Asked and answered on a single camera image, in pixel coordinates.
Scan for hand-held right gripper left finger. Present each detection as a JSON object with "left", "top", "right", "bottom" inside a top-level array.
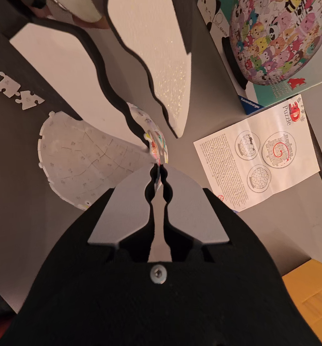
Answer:
[{"left": 87, "top": 163, "right": 158, "bottom": 246}]

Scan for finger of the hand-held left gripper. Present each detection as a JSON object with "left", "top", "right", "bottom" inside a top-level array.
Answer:
[
  {"left": 102, "top": 0, "right": 192, "bottom": 139},
  {"left": 9, "top": 17, "right": 151, "bottom": 150}
]

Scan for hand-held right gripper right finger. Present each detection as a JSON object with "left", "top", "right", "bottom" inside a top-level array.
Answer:
[{"left": 161, "top": 164, "right": 230, "bottom": 245}]

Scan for half-built puzzle ball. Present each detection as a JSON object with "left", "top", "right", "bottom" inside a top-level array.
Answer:
[{"left": 37, "top": 102, "right": 169, "bottom": 211}]

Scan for joined white puzzle pieces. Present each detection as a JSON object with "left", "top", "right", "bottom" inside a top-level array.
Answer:
[{"left": 15, "top": 90, "right": 46, "bottom": 110}]

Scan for white puzzle piece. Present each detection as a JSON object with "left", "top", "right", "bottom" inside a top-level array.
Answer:
[{"left": 0, "top": 71, "right": 21, "bottom": 98}]

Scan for puzzle ball box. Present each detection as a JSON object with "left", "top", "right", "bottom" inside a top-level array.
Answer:
[{"left": 197, "top": 0, "right": 322, "bottom": 116}]

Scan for folded instruction sheet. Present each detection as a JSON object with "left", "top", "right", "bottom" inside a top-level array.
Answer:
[{"left": 193, "top": 94, "right": 321, "bottom": 213}]

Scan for yellow plastic bin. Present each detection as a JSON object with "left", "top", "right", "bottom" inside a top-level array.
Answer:
[{"left": 281, "top": 258, "right": 322, "bottom": 346}]

